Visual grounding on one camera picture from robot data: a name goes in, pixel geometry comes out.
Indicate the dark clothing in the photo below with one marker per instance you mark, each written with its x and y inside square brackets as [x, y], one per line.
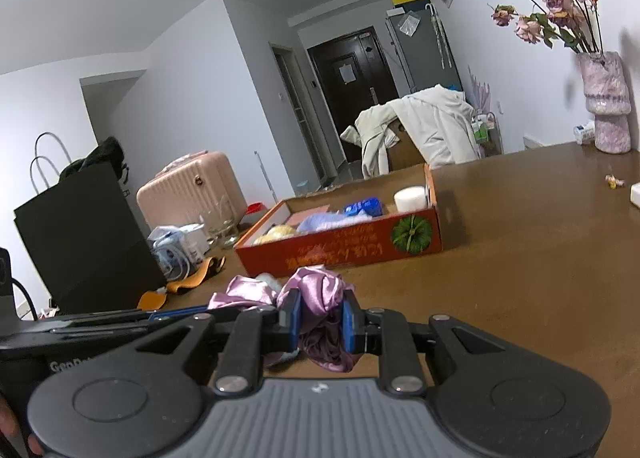
[95, 157]

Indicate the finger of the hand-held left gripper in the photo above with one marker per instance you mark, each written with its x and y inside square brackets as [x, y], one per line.
[100, 329]
[177, 313]

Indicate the blue white carton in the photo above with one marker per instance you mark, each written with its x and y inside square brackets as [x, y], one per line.
[362, 207]

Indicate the clear plastic bag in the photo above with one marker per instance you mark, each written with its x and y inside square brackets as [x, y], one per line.
[409, 24]

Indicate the pink fluffy vase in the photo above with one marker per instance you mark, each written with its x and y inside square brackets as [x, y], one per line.
[607, 107]

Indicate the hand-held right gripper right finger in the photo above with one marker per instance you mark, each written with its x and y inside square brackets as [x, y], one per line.
[348, 325]

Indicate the lavender hanging decoration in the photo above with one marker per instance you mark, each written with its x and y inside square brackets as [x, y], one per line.
[480, 90]

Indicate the brown cardboard carton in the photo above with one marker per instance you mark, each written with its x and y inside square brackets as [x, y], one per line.
[405, 147]

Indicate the white plush ball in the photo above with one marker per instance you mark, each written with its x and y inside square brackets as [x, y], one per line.
[267, 282]

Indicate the black paper bag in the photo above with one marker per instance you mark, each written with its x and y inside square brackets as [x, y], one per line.
[85, 248]

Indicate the white charger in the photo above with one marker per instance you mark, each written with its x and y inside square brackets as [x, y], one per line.
[636, 195]

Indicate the clear glass cup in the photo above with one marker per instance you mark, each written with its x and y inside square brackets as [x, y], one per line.
[220, 230]

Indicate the grey refrigerator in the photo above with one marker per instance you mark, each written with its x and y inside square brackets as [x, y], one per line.
[425, 57]

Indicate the purple knit cloth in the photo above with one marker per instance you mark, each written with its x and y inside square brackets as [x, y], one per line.
[320, 223]

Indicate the white wall outlet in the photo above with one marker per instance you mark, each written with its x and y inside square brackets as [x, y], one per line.
[538, 141]

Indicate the small candy wrapper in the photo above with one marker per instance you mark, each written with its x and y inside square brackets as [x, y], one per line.
[615, 180]

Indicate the orange cardboard box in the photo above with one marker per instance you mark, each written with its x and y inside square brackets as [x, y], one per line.
[340, 248]

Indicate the purple satin scrunchie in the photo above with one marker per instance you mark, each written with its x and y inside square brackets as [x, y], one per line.
[320, 298]

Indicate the dark entrance door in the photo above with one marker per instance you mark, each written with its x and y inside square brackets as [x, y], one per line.
[350, 107]

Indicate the yellow plush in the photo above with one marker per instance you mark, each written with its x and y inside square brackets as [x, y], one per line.
[275, 234]

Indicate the white round roll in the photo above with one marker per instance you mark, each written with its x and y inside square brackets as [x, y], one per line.
[410, 199]

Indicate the small white bottle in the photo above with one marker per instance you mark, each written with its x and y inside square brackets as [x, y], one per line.
[196, 243]

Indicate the beige coat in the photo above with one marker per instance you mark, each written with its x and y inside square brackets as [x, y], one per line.
[440, 127]

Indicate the white thin pole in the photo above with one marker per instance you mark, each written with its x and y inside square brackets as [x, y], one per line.
[265, 177]

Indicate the pink suitcase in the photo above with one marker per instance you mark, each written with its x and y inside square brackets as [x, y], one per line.
[190, 198]

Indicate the person's left hand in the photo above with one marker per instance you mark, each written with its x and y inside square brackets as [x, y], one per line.
[7, 420]

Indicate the white folded umbrella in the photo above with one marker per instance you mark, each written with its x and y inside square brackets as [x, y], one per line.
[438, 37]

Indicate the metal rack with bottles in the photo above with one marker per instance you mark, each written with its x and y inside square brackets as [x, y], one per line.
[485, 132]

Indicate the pink block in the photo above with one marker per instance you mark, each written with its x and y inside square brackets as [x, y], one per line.
[307, 213]

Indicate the white paper notice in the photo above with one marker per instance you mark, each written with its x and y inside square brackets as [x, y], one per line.
[347, 72]

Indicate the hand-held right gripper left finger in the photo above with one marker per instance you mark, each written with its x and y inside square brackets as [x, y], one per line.
[295, 313]

